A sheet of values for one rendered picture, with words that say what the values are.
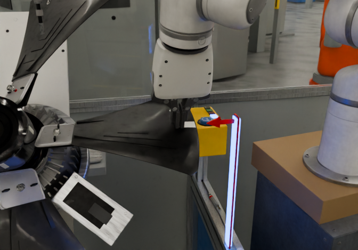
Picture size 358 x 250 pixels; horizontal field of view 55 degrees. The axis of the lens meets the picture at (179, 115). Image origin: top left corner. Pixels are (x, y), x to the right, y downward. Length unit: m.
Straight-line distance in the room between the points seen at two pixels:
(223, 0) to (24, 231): 0.47
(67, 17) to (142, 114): 0.24
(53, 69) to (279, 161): 0.64
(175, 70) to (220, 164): 1.08
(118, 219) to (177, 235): 1.06
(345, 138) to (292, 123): 0.78
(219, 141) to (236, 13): 0.57
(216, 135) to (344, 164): 0.33
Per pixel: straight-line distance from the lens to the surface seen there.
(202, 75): 0.58
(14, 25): 1.05
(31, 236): 0.64
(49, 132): 0.68
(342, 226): 0.90
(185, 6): 0.50
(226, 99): 1.47
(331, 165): 0.94
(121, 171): 1.53
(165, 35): 0.53
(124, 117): 0.69
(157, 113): 0.69
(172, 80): 0.57
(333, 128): 0.91
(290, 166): 0.94
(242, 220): 1.83
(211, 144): 0.97
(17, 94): 0.70
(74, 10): 0.75
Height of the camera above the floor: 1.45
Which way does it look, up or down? 22 degrees down
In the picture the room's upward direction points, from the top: straight up
